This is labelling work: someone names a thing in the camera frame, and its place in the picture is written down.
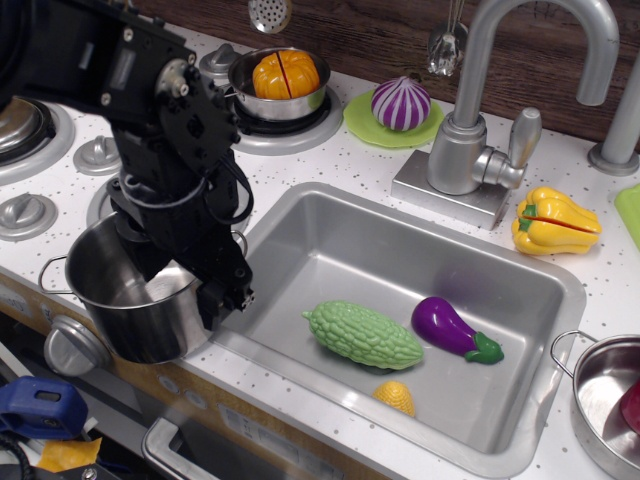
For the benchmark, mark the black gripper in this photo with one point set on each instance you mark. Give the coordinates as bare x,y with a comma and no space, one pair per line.
198,231

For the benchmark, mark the tall steel pot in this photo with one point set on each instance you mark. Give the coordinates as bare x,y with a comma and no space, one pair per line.
141,321

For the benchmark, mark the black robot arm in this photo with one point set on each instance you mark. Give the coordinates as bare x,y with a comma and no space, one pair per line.
177,197

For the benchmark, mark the back right stove burner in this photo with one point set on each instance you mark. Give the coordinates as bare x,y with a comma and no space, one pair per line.
270,138

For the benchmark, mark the left stove burner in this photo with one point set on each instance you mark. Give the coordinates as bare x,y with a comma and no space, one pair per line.
55,145

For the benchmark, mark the steel pot at right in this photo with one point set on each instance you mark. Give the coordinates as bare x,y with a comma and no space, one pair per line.
602,375

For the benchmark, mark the red toy in pot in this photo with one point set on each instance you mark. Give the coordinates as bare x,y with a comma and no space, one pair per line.
630,407

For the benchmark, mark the silver oven dial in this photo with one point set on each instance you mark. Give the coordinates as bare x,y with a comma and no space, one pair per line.
73,350

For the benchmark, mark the grey knob middle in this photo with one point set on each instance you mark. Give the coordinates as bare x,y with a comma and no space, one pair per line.
98,157

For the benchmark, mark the grey knob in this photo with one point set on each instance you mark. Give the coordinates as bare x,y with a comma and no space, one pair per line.
98,157
26,216
216,64

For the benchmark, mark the grey knob front left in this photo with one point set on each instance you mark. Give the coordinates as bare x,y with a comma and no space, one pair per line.
26,216

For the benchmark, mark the green toy bitter gourd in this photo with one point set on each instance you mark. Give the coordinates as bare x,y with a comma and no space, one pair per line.
363,335

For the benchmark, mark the blue clamp tool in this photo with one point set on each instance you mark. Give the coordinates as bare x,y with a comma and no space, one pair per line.
40,408

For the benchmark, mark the small steel saucepan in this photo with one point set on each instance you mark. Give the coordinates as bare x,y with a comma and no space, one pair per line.
240,79

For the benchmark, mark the grey knob back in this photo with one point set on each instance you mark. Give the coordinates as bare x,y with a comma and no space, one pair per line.
216,64

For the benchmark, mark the yellow cloth piece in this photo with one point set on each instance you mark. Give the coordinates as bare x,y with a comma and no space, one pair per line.
62,455

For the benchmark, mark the steel lid on left burner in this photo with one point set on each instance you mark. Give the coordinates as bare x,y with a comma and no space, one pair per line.
23,127

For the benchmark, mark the orange toy pumpkin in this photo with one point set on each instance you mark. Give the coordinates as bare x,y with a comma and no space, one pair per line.
285,75

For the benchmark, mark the green plastic plate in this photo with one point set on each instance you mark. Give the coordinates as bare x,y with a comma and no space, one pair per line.
361,122

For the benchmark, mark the yellow toy corn piece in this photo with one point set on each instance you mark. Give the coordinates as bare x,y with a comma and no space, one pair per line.
397,395

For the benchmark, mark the purple toy eggplant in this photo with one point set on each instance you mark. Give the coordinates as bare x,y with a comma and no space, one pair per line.
436,321

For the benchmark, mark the grey sink basin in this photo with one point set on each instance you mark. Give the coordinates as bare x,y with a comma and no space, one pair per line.
318,243

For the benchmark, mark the hanging perforated steel ladle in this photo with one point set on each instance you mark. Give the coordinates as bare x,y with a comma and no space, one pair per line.
270,16

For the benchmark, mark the purple striped toy onion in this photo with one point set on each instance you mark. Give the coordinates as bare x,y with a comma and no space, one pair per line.
401,104

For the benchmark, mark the silver toy faucet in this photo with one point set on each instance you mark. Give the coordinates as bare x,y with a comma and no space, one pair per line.
462,176

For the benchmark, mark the hanging clear plastic spoon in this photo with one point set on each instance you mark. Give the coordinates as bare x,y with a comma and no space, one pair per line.
447,42

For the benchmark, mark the yellow toy bell pepper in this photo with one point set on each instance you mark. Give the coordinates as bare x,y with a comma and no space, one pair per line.
549,222

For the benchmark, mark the green tray edge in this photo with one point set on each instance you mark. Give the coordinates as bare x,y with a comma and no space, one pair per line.
627,203

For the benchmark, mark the silver oven door handle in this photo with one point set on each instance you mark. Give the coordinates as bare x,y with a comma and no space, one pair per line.
193,453

